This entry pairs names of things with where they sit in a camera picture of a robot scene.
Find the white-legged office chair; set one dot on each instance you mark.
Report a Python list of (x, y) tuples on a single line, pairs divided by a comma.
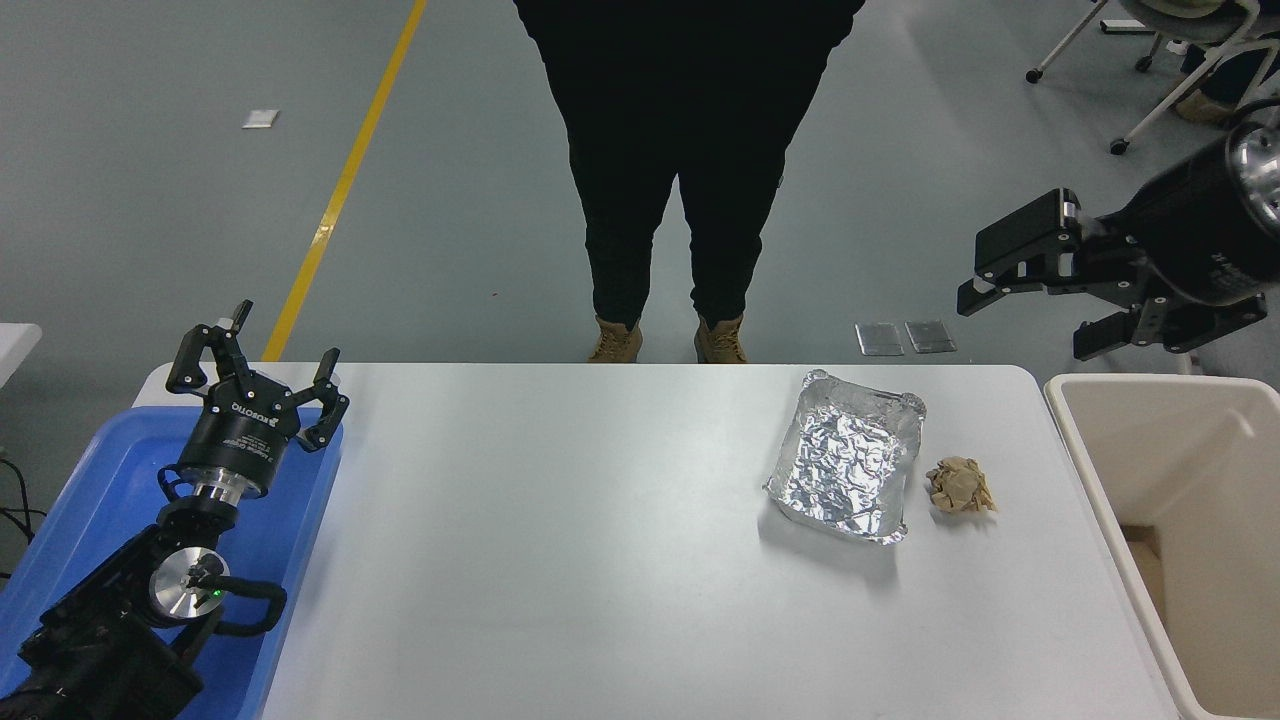
[(1200, 22)]

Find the crumpled tan paper ball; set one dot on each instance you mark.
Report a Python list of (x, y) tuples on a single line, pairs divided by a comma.
[(960, 486)]

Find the metal floor plate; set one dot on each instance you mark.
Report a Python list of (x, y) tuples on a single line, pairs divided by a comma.
[(930, 336), (880, 339)]

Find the brown cardboard piece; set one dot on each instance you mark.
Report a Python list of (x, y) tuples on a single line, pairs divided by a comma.
[(1148, 570)]

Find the large pale bin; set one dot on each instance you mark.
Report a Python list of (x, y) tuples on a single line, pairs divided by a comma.
[(1170, 450)]

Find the person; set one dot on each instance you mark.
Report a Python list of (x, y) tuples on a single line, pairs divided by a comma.
[(1210, 105), (690, 120)]

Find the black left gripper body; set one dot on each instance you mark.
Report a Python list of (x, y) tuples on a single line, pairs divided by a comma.
[(240, 435)]

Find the silver foil tray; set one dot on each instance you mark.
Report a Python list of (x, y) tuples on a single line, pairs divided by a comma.
[(845, 460)]

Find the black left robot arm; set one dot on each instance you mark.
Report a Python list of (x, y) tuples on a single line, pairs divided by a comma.
[(90, 650)]

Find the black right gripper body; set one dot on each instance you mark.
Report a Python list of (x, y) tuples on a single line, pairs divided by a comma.
[(1190, 245)]

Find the blue plastic tray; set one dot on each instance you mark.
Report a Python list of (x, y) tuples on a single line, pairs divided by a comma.
[(110, 470)]

